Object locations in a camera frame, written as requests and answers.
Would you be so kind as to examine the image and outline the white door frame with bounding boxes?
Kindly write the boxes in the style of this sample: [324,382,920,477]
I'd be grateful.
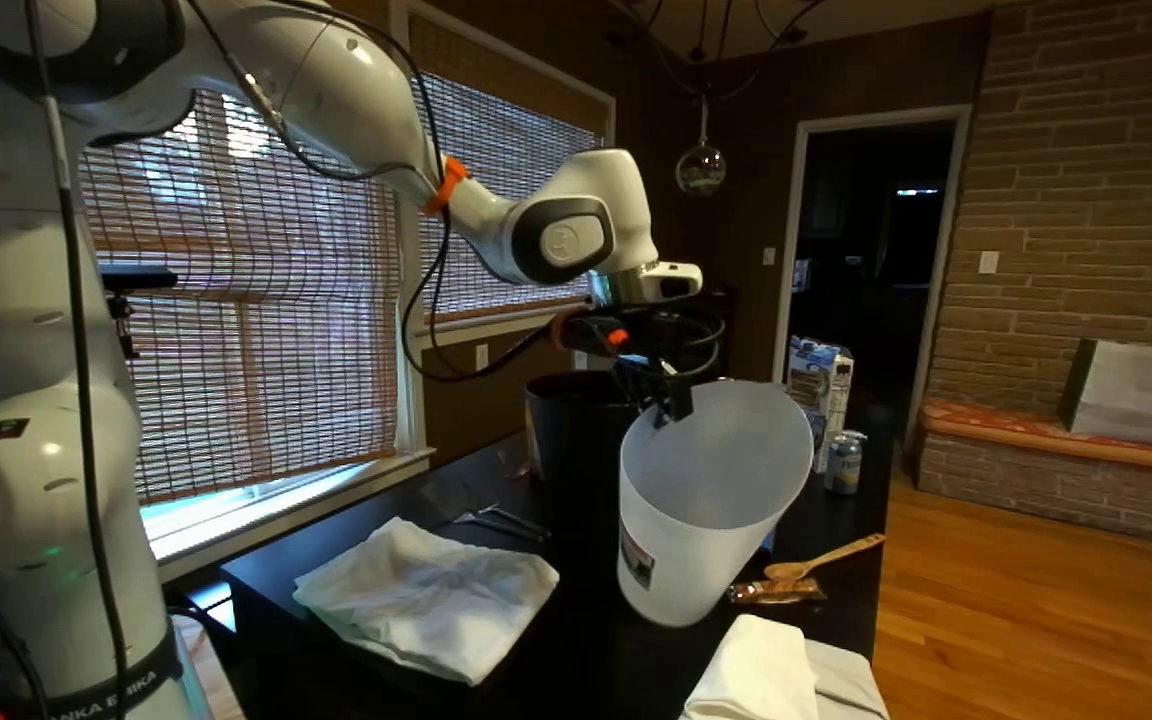
[768,104,978,443]

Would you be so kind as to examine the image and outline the folded white towel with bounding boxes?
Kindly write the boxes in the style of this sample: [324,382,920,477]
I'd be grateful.
[677,610,820,720]

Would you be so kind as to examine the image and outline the flat white paper sheet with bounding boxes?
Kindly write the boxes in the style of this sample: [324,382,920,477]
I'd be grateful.
[805,634,892,720]

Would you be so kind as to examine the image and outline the blue and white package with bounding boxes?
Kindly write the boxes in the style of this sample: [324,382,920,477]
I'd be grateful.
[783,332,862,473]

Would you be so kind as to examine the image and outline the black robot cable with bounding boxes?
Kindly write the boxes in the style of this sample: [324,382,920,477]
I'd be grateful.
[396,212,569,389]

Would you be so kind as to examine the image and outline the translucent white plastic container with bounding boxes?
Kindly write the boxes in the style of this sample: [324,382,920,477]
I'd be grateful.
[613,374,820,630]

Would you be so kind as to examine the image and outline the large crumpled white cloth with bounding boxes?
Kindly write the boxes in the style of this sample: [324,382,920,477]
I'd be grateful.
[287,513,566,690]

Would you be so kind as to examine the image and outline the hanging glass globe lamp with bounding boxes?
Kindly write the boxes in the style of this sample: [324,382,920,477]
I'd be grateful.
[672,97,733,200]

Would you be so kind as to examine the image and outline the wide bamboo window blind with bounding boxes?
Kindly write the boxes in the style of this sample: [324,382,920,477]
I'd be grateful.
[0,74,410,507]

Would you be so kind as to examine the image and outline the narrow bamboo window blind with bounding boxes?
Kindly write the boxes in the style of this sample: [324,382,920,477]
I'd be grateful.
[410,66,609,325]

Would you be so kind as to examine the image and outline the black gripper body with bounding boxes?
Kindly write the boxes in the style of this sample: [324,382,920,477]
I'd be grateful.
[557,304,728,389]

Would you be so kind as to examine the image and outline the black camera on stand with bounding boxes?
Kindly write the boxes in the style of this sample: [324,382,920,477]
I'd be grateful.
[92,261,184,362]

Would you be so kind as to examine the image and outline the wooden spoon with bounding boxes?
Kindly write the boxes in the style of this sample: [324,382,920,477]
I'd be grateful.
[733,530,887,610]

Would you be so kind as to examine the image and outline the black round bin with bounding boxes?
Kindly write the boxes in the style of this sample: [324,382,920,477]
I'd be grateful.
[522,367,669,540]

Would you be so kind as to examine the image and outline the silver drink can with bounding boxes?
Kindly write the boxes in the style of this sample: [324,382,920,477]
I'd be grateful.
[826,429,868,498]

